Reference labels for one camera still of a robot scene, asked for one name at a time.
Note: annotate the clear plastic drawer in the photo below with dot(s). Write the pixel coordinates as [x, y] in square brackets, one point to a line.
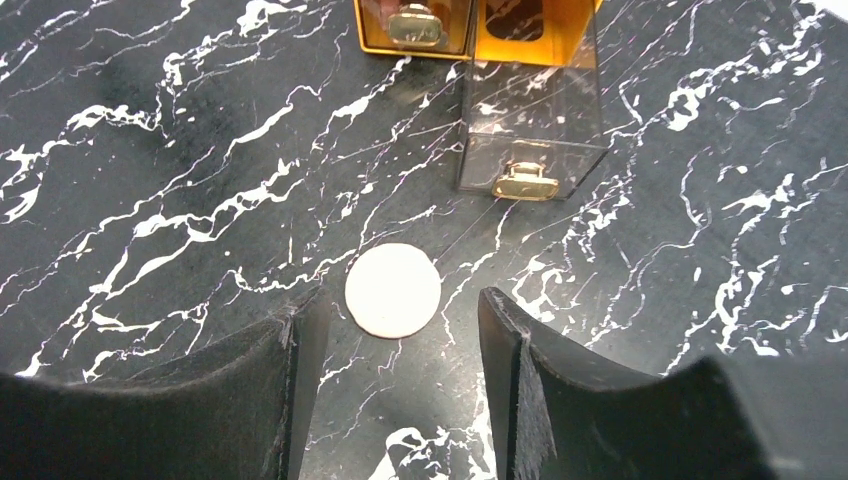
[530, 132]
[441, 29]

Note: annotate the orange drawer organizer box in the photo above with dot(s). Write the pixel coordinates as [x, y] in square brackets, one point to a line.
[543, 33]

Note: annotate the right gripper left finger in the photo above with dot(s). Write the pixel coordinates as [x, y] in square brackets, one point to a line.
[239, 408]

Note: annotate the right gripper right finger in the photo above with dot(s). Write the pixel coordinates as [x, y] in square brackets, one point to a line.
[561, 411]

